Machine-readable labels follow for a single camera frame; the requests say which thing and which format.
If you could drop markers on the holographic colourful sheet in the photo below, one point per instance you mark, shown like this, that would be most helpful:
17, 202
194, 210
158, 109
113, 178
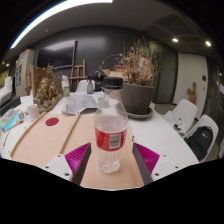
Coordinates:
8, 120

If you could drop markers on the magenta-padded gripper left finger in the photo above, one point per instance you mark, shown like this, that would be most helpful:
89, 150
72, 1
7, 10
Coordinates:
76, 158

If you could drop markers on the flat round red coaster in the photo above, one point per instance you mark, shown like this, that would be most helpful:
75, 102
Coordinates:
52, 121

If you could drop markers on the wooden easel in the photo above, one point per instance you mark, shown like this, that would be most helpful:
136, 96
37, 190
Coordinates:
77, 77

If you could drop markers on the black flat box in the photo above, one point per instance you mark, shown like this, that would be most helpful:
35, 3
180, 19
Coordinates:
6, 103

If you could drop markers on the wooden wall figure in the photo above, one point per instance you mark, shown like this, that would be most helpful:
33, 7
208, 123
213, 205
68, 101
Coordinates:
191, 91

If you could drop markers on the white cabinet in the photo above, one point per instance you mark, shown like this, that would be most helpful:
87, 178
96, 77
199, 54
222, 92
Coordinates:
21, 71

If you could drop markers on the black backpack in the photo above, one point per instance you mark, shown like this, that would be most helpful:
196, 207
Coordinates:
200, 140

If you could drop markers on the round ceiling light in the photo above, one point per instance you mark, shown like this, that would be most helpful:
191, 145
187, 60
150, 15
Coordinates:
175, 40
208, 43

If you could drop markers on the black wall screen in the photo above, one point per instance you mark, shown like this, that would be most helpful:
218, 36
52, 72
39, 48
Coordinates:
56, 53

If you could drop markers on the green-labelled white bottle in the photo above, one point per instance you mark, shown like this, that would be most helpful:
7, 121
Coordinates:
66, 88

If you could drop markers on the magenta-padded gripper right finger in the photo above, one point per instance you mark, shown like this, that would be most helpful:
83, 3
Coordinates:
146, 158

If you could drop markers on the grey spray bottle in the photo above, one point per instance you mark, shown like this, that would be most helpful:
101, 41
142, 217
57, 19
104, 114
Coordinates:
90, 85

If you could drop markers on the grey pot with dried plant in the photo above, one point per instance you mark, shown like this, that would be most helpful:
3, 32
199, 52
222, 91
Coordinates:
138, 95

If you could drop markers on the grey pot saucer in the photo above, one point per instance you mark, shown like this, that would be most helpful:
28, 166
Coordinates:
143, 115

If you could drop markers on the white chair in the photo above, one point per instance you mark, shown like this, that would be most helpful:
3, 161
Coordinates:
186, 110
210, 121
81, 86

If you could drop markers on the clear red-labelled plastic bottle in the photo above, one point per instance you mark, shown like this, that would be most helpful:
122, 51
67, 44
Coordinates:
110, 133

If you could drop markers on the open printed newspaper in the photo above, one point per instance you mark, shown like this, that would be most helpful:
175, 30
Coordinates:
78, 101

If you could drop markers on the golden figure sculpture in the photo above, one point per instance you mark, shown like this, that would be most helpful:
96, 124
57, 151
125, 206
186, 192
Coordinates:
50, 88

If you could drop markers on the brown cardboard box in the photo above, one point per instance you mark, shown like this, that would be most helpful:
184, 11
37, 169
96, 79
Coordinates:
113, 74

